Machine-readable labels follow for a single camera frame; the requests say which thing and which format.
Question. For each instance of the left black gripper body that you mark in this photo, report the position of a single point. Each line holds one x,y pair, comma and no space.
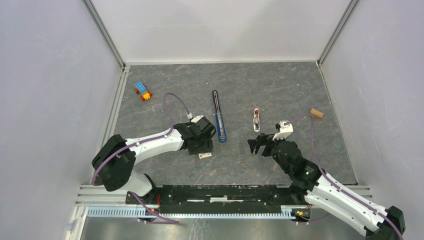
204,145

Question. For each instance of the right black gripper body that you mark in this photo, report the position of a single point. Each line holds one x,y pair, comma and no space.
270,145

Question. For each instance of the blue stapler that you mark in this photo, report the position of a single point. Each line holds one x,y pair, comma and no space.
222,136

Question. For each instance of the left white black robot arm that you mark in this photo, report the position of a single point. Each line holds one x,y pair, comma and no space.
114,163

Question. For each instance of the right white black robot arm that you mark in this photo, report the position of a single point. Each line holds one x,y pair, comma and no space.
318,188

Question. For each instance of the small wooden block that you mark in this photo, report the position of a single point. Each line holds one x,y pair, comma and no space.
316,114

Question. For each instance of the colourful toy brick car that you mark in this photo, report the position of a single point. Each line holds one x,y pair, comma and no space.
141,90

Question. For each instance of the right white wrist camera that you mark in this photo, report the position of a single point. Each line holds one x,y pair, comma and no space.
283,130

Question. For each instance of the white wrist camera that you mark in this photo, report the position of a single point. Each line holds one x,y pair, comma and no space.
283,130
194,119

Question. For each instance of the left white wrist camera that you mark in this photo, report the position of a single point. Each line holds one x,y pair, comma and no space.
194,119

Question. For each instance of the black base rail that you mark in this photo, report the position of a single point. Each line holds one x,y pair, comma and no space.
214,199

